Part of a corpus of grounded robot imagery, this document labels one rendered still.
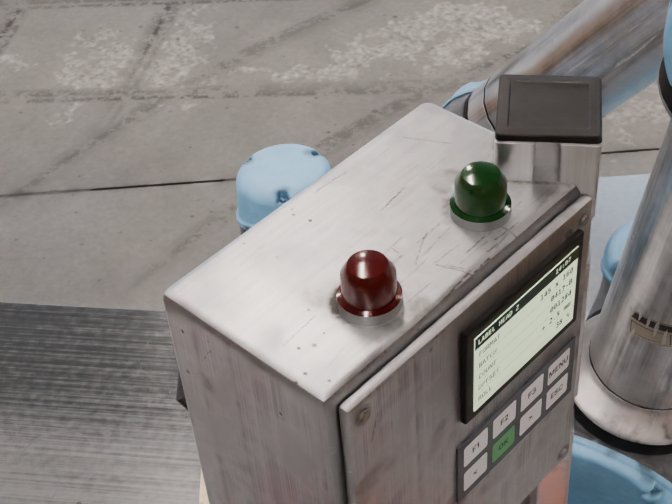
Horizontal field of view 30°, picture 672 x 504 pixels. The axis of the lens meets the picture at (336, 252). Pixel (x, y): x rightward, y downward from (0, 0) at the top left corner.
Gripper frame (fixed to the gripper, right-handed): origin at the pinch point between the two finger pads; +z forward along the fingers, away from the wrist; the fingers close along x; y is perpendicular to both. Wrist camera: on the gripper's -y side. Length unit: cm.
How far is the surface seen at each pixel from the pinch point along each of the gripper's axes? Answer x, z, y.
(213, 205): 143, 89, -23
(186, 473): 3.4, 5.5, -10.7
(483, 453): -38, -49, 12
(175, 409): 11.9, 5.5, -12.3
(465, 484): -39, -48, 11
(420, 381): -41, -57, 9
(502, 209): -35, -60, 13
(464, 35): 205, 87, 40
